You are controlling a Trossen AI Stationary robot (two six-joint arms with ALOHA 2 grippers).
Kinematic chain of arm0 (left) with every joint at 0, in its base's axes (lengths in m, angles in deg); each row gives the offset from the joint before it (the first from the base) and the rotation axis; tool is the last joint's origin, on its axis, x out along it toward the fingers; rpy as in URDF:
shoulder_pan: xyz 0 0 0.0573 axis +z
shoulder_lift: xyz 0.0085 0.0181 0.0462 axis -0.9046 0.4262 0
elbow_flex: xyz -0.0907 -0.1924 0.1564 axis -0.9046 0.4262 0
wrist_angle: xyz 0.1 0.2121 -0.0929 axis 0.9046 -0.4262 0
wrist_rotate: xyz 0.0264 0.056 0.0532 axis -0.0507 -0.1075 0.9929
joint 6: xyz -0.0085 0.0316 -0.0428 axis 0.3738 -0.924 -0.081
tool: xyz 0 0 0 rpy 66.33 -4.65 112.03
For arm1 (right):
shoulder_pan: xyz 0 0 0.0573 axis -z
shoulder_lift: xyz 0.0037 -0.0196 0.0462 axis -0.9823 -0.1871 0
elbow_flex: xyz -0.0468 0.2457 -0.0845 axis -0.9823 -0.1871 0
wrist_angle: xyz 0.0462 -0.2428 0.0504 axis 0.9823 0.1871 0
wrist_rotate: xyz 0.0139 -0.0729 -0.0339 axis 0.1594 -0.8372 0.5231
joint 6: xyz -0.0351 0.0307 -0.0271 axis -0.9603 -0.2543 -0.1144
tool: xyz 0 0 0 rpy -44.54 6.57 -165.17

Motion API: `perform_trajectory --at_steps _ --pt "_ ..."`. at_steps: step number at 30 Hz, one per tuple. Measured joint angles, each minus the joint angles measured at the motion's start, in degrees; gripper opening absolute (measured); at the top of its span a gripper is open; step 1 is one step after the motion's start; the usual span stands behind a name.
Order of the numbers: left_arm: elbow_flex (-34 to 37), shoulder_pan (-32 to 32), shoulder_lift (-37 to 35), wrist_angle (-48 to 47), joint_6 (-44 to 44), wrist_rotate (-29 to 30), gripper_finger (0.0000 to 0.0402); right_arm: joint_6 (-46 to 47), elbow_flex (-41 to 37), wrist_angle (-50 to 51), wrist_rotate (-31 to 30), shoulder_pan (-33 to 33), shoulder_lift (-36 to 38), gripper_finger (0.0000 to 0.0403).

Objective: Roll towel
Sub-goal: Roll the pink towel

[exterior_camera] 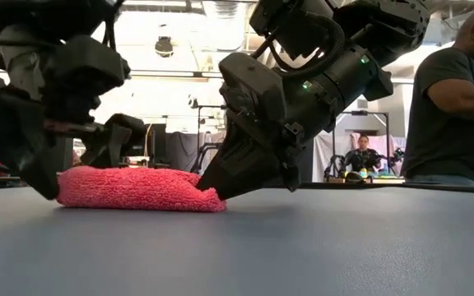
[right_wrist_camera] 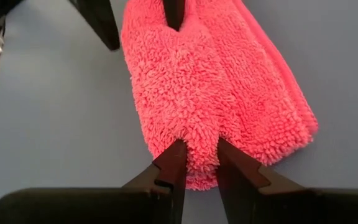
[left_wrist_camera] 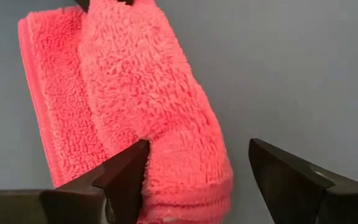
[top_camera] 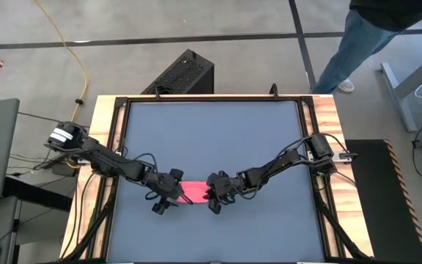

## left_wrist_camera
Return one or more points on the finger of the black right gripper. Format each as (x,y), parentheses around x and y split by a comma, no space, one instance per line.
(125,2)
(83,3)

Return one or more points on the grey-blue table mat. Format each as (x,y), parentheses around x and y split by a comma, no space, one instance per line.
(291,77)

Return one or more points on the pink terry towel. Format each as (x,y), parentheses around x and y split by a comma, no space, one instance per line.
(135,93)

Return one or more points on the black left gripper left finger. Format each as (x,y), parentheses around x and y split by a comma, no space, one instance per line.
(73,205)

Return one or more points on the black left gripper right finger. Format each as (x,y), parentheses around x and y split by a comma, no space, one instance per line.
(306,202)

